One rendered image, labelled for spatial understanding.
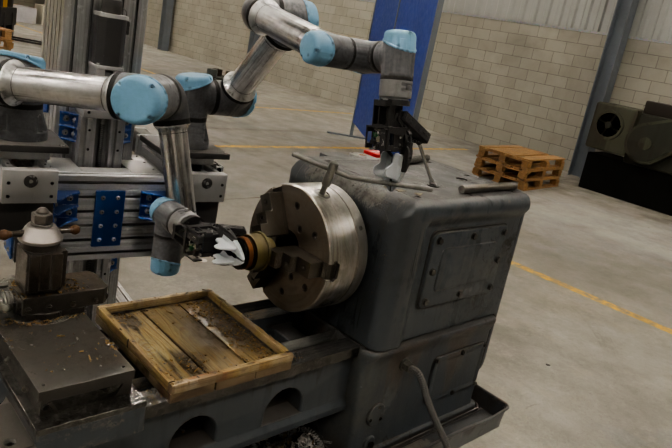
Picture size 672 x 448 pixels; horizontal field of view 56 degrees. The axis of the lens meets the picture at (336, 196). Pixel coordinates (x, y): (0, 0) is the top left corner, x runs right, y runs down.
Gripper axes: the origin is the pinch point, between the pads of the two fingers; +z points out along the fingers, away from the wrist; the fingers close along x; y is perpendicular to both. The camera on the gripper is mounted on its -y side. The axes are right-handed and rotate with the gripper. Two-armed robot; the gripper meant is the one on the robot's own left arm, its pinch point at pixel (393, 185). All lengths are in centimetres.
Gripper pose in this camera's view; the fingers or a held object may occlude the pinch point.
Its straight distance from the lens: 149.4
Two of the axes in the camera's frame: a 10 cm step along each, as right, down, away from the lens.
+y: -7.3, 0.4, -6.9
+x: 6.8, 1.5, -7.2
